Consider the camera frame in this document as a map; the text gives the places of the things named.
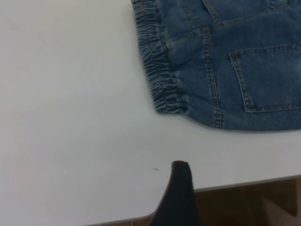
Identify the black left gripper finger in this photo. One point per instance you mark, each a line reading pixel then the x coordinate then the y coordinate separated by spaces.
pixel 179 200

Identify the blue denim kids pants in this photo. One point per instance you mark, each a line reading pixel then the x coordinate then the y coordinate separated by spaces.
pixel 235 70

